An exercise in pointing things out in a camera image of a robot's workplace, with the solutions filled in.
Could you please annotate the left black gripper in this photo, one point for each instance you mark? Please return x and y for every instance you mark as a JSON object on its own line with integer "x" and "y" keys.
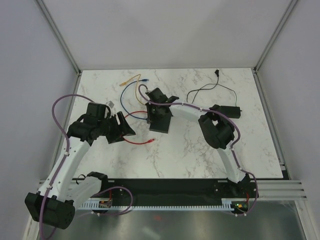
{"x": 121, "y": 130}

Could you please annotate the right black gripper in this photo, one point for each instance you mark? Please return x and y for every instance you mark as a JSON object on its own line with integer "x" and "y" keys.
{"x": 149, "y": 107}

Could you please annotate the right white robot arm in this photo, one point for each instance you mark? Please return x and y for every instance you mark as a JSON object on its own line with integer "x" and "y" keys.
{"x": 217, "y": 128}

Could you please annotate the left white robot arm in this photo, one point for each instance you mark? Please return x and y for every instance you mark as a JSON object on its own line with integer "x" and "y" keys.
{"x": 55, "y": 203}

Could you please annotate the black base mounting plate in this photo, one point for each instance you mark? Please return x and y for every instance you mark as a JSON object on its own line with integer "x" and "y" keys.
{"x": 123, "y": 195}

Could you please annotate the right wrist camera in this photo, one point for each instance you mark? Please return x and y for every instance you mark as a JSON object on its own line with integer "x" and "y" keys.
{"x": 157, "y": 96}

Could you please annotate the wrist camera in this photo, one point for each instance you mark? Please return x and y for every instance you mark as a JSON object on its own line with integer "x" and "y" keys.
{"x": 157, "y": 96}
{"x": 98, "y": 111}

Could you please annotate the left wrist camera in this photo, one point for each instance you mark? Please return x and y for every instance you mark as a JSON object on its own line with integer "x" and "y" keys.
{"x": 98, "y": 111}

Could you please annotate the white slotted cable duct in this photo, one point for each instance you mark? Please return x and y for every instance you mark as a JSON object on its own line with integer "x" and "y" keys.
{"x": 102, "y": 204}

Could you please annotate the aluminium frame rail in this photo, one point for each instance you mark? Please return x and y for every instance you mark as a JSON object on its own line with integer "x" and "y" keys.
{"x": 282, "y": 191}

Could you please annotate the left aluminium corner post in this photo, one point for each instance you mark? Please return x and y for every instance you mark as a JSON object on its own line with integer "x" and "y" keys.
{"x": 57, "y": 34}

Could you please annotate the aluminium corner post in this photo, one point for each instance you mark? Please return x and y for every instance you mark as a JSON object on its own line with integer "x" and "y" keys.
{"x": 276, "y": 33}
{"x": 57, "y": 34}

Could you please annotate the right aluminium corner post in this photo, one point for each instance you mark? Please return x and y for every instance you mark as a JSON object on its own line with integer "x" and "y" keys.
{"x": 276, "y": 33}

